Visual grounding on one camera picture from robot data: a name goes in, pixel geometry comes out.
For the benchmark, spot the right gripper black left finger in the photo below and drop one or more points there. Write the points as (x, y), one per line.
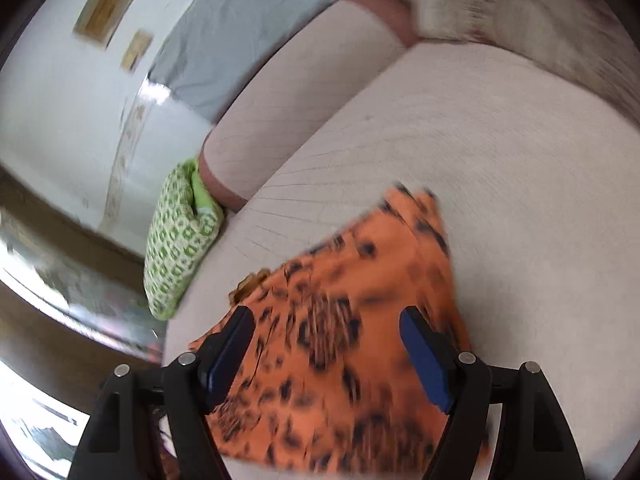
(120, 440)

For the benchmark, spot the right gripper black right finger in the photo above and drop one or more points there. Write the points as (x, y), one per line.
(534, 438)

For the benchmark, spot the orange black floral garment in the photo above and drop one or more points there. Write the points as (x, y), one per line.
(326, 385)

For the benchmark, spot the wooden glass-panel door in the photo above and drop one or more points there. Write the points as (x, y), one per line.
(72, 309)

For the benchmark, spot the green white patterned pillow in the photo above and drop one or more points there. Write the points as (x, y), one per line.
(185, 224)

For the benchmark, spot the pink quilted mattress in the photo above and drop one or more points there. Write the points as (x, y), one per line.
(538, 184)

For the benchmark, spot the beige striped cloth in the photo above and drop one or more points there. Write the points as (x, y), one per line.
(599, 59)

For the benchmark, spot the pink bolster cushion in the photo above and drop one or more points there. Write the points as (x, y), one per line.
(307, 81)

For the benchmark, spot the grey pillow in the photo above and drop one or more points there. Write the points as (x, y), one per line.
(217, 47)

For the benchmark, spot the small wall plaque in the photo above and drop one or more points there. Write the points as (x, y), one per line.
(136, 50)

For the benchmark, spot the large framed wall plaque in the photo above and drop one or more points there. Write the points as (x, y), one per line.
(99, 19)

